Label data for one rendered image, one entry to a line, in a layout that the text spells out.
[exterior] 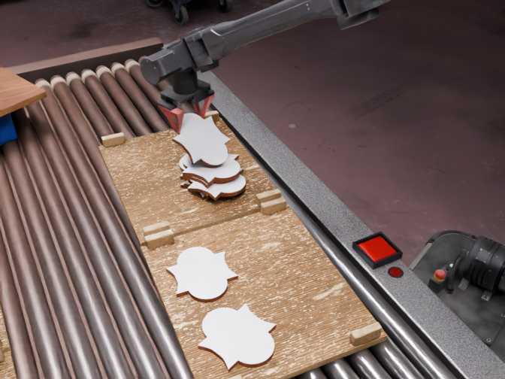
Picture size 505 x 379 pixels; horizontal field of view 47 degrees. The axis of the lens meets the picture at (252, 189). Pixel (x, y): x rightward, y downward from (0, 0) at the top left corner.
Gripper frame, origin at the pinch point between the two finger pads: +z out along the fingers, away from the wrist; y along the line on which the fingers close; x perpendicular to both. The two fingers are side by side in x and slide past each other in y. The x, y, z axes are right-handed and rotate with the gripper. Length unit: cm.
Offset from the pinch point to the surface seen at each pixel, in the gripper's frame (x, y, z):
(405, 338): -65, -10, 16
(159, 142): 16.0, 3.4, 13.8
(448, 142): 6, 195, 107
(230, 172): -13.1, -0.4, 8.0
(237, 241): -25.4, -12.0, 14.0
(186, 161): -2.1, -3.7, 7.9
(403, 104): 45, 216, 107
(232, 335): -42, -32, 13
